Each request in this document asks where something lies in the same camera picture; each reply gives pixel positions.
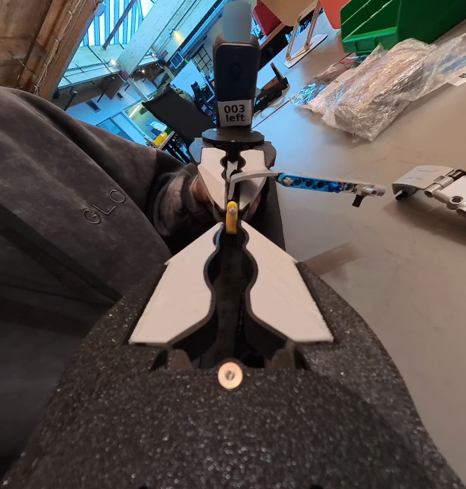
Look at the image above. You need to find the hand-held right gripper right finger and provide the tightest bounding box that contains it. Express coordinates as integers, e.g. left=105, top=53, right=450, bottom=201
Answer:
left=239, top=222, right=335, bottom=344

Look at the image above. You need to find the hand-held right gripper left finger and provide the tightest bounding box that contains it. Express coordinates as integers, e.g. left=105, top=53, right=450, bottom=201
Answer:
left=128, top=222, right=226, bottom=346

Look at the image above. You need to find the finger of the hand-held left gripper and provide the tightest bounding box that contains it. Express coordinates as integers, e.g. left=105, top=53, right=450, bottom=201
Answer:
left=198, top=148, right=228, bottom=221
left=233, top=150, right=272, bottom=221

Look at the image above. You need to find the grey blue toy assembly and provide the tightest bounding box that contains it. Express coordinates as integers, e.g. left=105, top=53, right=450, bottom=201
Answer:
left=226, top=170, right=386, bottom=208

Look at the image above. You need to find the grey hinged toy assembly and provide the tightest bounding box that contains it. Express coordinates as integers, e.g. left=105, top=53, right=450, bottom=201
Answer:
left=392, top=165, right=466, bottom=220

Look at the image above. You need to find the person's left forearm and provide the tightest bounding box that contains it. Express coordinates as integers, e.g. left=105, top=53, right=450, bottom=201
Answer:
left=147, top=160, right=218, bottom=254

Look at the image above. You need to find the black brown desk device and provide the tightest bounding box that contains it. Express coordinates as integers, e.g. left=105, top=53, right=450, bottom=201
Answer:
left=254, top=62, right=290, bottom=113

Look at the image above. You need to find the person's left hand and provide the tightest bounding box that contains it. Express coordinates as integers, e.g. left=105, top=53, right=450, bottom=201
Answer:
left=194, top=177, right=263, bottom=224

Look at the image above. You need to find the red box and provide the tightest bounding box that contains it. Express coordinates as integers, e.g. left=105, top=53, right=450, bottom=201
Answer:
left=252, top=0, right=284, bottom=37

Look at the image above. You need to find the plywood stand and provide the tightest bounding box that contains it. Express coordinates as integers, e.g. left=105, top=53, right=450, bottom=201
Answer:
left=260, top=0, right=329, bottom=69

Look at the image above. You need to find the crumpled clear plastic bag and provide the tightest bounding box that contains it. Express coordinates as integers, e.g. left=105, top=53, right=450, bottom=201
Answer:
left=290, top=53, right=356, bottom=111

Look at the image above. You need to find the orange plastic carry case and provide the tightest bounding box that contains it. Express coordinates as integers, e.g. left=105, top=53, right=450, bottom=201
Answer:
left=319, top=0, right=352, bottom=30

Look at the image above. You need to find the clear bag of dark parts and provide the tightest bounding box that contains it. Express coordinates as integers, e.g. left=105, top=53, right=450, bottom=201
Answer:
left=321, top=38, right=453, bottom=143

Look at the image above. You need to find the green storage bin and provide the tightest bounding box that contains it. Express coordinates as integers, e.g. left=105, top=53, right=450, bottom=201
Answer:
left=339, top=0, right=466, bottom=54

